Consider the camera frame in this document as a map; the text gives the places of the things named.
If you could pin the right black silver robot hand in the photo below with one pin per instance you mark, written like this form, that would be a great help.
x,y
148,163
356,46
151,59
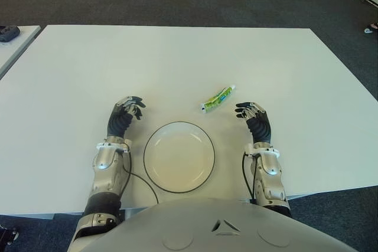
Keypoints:
x,y
260,128

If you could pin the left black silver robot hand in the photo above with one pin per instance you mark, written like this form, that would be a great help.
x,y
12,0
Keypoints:
x,y
116,125

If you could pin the green toothpaste tube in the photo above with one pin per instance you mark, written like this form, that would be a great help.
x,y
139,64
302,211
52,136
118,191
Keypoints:
x,y
217,98

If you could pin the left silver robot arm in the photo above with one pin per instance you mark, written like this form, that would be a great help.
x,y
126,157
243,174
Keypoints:
x,y
103,160

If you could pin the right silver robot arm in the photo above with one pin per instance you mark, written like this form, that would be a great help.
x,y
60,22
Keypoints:
x,y
268,169

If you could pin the white plate with black rim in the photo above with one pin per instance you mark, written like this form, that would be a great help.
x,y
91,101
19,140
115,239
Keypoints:
x,y
177,157

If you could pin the grey robot torso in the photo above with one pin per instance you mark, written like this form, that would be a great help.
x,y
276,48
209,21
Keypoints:
x,y
206,228

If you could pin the white side table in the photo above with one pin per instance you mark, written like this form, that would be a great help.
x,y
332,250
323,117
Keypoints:
x,y
17,48

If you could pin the black game controller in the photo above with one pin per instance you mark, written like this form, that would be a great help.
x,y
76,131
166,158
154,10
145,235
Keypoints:
x,y
9,34

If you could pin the white round floor object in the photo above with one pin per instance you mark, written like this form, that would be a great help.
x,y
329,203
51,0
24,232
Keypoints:
x,y
367,31

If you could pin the person's sandalled foot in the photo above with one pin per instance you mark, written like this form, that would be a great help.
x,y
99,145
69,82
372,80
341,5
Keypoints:
x,y
374,25

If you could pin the black wheeled base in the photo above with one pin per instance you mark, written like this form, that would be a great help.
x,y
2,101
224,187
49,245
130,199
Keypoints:
x,y
7,234

